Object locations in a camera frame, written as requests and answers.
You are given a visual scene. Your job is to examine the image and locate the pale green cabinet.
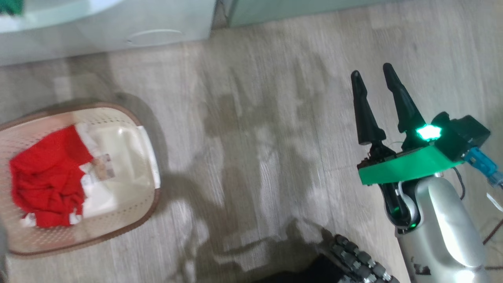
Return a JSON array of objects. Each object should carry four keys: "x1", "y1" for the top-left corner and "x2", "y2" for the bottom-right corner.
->
[{"x1": 230, "y1": 0, "x2": 397, "y2": 27}]

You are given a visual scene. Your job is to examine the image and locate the white cable tag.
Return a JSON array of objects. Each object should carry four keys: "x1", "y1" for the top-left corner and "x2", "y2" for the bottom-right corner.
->
[{"x1": 487, "y1": 193, "x2": 503, "y2": 213}]

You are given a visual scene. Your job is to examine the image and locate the white washing machine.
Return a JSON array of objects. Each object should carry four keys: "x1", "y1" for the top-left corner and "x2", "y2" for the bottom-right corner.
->
[{"x1": 0, "y1": 0, "x2": 217, "y2": 66}]

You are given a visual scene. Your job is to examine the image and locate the blue right cable connector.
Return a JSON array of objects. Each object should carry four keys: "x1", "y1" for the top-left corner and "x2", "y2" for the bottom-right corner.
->
[{"x1": 464, "y1": 147, "x2": 503, "y2": 187}]

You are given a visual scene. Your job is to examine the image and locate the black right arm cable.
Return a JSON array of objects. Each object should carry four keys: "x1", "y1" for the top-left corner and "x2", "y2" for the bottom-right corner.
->
[{"x1": 452, "y1": 167, "x2": 466, "y2": 200}]

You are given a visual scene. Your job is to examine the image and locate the green garment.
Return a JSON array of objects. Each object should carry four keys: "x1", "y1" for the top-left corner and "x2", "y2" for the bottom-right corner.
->
[{"x1": 0, "y1": 0, "x2": 23, "y2": 16}]

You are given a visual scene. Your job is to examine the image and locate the oval filter cover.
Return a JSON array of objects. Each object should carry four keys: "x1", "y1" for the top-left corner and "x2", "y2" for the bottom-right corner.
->
[{"x1": 128, "y1": 29, "x2": 183, "y2": 46}]

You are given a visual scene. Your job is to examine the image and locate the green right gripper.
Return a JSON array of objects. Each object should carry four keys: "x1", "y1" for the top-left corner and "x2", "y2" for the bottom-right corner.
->
[{"x1": 351, "y1": 63, "x2": 465, "y2": 186}]

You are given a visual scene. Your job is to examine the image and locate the red garment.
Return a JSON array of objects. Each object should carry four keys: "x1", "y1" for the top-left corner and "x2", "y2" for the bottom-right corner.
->
[{"x1": 9, "y1": 125, "x2": 95, "y2": 228}]

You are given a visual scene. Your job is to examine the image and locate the paper basket sticker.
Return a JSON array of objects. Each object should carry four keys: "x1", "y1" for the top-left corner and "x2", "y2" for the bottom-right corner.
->
[{"x1": 92, "y1": 154, "x2": 116, "y2": 180}]

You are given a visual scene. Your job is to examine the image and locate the cream perforated laundry basket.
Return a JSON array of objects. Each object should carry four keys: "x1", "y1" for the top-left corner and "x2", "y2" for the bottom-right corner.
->
[{"x1": 0, "y1": 102, "x2": 162, "y2": 258}]

